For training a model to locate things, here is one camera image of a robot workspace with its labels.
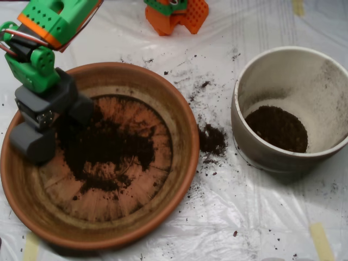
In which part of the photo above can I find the beige masking tape strip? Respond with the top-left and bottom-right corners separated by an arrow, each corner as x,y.
23,232 -> 41,261
309,222 -> 335,261
292,0 -> 305,16

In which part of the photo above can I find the white ceramic pot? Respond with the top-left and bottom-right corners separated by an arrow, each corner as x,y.
231,46 -> 348,175

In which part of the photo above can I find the spilled dark soil heap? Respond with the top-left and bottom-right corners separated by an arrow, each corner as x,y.
198,123 -> 228,157

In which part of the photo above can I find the dark soil in pot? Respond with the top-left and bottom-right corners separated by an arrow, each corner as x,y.
244,105 -> 309,153

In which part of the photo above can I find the terracotta plant saucer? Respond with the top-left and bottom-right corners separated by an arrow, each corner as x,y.
0,61 -> 201,251

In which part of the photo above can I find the dark soil pile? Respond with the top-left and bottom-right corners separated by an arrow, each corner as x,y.
55,104 -> 157,192

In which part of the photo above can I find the clear white plastic sheet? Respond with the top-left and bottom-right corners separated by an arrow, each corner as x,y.
0,0 -> 348,261

